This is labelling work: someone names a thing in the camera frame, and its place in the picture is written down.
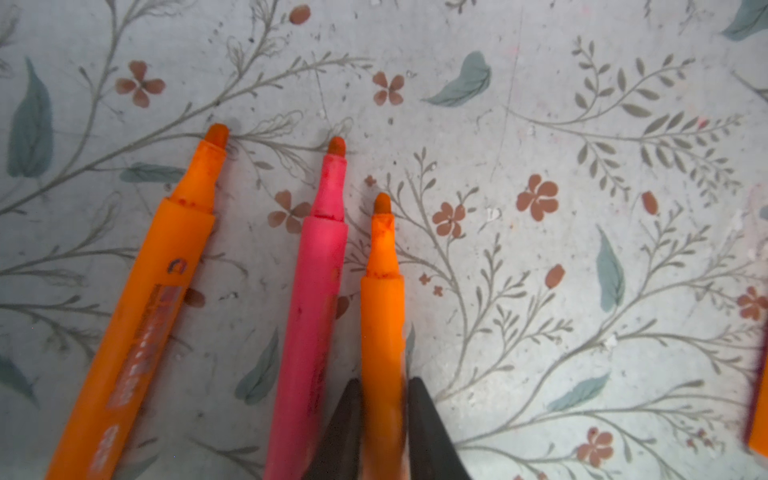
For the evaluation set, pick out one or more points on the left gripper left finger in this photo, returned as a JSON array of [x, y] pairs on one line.
[[338, 453]]

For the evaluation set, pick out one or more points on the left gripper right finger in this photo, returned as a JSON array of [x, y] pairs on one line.
[[432, 455]]

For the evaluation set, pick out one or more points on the orange marker pen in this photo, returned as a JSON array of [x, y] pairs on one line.
[[756, 436], [122, 369], [382, 350]]

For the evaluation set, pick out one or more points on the pink marker pen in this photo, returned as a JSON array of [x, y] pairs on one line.
[[297, 414]]

